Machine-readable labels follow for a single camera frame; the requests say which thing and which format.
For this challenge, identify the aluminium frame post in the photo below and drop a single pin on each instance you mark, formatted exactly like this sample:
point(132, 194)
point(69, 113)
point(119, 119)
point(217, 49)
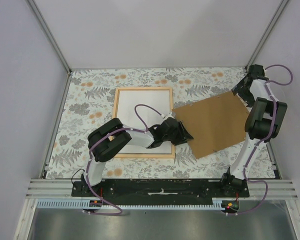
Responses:
point(49, 35)
point(266, 34)

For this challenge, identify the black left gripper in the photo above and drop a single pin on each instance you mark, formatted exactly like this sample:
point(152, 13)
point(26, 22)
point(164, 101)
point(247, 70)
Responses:
point(183, 135)

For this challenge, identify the brown cardboard backing board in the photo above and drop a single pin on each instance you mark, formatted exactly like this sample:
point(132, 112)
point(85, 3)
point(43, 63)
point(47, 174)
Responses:
point(215, 123)

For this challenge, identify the aluminium front rail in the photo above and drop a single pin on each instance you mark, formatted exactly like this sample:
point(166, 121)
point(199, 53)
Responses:
point(278, 189)

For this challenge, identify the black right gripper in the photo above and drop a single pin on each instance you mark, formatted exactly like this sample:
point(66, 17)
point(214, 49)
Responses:
point(249, 100)

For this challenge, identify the light wooden picture frame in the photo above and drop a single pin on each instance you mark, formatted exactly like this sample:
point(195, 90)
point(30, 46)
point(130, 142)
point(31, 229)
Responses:
point(116, 105)

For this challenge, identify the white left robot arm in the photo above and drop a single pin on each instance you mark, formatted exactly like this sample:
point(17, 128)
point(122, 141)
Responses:
point(108, 140)

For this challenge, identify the left aluminium frame post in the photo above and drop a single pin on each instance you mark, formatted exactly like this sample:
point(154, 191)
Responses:
point(49, 35)

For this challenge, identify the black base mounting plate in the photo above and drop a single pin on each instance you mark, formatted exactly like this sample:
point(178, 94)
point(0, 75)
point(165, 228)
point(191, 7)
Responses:
point(136, 189)

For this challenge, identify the landscape photo print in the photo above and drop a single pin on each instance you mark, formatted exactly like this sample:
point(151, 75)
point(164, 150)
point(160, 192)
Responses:
point(140, 105)

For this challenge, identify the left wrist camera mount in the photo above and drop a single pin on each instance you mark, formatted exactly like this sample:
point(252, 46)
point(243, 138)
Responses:
point(168, 115)

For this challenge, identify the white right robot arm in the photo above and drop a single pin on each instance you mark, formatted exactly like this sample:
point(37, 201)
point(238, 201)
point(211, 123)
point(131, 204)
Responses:
point(263, 124)

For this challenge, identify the floral patterned table mat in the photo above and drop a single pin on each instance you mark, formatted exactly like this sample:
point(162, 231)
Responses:
point(89, 104)

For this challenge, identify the right aluminium frame post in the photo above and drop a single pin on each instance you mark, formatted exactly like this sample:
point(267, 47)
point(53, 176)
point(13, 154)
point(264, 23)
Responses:
point(266, 34)

